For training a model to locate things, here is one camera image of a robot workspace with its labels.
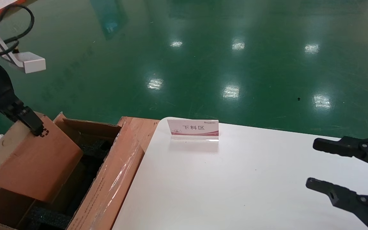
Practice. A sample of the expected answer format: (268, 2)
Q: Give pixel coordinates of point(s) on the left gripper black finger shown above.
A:
(30, 119)

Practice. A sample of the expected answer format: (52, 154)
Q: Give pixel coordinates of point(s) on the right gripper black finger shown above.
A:
(334, 146)
(343, 198)

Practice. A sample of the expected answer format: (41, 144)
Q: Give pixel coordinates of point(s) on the large open cardboard box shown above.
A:
(113, 185)

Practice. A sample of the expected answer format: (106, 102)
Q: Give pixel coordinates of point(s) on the acrylic sign with red print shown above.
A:
(192, 127)

